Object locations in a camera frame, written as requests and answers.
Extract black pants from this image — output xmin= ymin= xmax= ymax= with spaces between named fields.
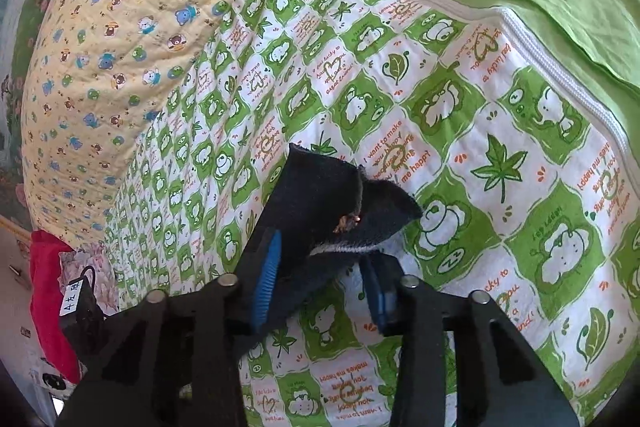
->
xmin=233 ymin=145 xmax=422 ymax=358

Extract floral pink fabric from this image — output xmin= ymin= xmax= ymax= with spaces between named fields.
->
xmin=58 ymin=242 xmax=119 ymax=315

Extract red fleece blanket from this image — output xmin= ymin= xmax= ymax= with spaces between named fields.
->
xmin=29 ymin=231 xmax=81 ymax=384

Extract green white patterned bedsheet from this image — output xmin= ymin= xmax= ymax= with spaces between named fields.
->
xmin=105 ymin=0 xmax=639 ymax=424

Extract yellow animal print quilt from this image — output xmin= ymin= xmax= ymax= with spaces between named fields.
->
xmin=21 ymin=0 xmax=229 ymax=248

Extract landscape painting with gold frame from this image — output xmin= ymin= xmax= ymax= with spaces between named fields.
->
xmin=0 ymin=0 xmax=109 ymax=233

